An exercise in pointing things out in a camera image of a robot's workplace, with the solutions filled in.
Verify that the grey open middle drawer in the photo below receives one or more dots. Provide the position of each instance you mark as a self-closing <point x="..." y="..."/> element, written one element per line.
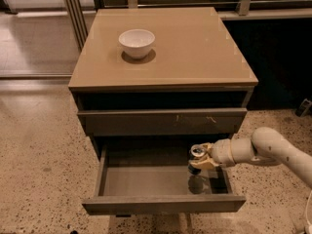
<point x="139" y="181"/>

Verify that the redbull can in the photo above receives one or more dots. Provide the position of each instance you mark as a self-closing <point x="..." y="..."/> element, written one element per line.
<point x="196" y="152"/>

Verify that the grey top drawer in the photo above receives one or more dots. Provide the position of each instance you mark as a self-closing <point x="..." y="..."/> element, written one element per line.
<point x="167" y="122"/>

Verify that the small dark floor device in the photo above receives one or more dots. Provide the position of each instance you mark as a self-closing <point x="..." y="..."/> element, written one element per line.
<point x="304" y="108"/>

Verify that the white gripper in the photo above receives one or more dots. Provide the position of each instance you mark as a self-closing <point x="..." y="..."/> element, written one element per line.
<point x="222" y="152"/>

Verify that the grey drawer cabinet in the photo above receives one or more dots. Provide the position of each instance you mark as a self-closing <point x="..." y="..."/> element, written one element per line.
<point x="194" y="63"/>

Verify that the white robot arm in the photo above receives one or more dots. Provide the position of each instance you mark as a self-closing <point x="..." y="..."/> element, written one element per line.
<point x="266" y="147"/>

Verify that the white ceramic bowl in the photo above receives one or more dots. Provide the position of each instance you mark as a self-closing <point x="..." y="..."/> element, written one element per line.
<point x="136" y="43"/>

